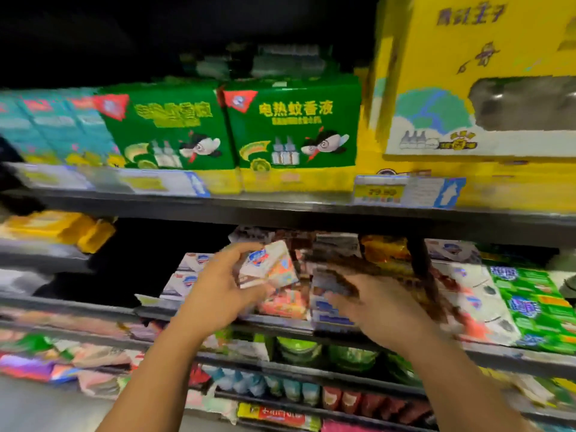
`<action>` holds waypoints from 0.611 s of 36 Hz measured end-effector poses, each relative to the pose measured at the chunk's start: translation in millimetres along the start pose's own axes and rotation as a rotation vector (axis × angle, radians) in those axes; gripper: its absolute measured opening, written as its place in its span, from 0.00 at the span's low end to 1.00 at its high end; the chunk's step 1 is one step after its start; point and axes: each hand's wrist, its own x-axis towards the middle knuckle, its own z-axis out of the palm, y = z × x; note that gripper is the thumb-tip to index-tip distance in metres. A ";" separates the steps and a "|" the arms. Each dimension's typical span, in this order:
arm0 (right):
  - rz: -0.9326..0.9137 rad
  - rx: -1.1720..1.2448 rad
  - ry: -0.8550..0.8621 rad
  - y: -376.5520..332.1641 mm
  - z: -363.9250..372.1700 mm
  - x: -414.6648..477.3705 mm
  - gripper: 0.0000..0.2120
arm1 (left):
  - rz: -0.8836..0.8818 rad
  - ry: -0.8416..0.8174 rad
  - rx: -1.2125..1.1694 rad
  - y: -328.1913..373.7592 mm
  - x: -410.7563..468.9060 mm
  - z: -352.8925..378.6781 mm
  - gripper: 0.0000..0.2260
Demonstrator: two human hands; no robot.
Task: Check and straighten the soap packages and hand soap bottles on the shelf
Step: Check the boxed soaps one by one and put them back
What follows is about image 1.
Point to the stack of white purple soap boxes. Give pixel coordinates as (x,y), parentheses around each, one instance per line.
(477,306)

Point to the large yellow box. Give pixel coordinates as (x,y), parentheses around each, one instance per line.
(432,49)

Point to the white plastic pack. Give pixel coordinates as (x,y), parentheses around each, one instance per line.
(22,283)

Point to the row of blue white tubes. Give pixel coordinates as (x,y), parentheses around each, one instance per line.
(261,384)

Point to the red white packet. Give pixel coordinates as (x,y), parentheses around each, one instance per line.
(198,376)

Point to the stack of pink soap boxes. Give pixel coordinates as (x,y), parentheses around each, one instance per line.
(286,303)

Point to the row of dark green packs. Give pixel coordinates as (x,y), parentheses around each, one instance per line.
(261,65)

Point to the white purple shield soap box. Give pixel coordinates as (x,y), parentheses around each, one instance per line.
(178,285)
(268,263)
(198,262)

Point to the row of red tubes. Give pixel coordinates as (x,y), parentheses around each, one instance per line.
(378,405)

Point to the white blue price tag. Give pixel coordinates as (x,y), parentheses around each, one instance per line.
(162,182)
(49,176)
(409,191)

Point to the white floral packet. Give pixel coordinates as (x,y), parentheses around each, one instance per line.
(209,402)

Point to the white blue price strip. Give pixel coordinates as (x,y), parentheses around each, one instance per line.
(40,249)

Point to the pink flat pack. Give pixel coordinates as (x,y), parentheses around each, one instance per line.
(351,426)

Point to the green box mosquito print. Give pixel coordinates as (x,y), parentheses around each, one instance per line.
(292,121)
(166,130)

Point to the yellow red flat pack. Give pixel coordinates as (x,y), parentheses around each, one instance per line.
(279,415)

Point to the stack of yellow soap cartons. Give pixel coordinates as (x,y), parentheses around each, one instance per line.
(54,229)

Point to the green white carton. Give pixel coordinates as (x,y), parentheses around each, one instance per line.
(247,348)

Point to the person's right hand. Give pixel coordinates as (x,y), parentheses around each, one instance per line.
(387,310)

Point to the stack of green soap boxes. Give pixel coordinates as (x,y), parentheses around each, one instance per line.
(540,310)

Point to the stack of yellow soap boxes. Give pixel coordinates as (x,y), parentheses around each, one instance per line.
(387,252)

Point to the stack of white orange soap boxes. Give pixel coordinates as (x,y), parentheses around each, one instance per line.
(333,308)

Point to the person's left hand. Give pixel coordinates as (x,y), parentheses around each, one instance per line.
(211,297)

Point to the person's right forearm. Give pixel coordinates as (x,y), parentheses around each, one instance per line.
(468,387)

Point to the stack of floral soap boxes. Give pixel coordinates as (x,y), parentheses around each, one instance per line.
(250,233)

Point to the pile of colourful packets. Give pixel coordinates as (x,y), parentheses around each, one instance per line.
(54,364)

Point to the flat yellow box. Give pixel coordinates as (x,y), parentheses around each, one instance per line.
(522,184)

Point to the row of pink orange packets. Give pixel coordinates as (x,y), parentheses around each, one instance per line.
(81,324)

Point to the person's left forearm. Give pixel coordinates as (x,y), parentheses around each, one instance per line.
(157,382)

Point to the teal box pink flower print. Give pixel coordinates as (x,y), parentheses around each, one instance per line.
(22,135)
(58,130)

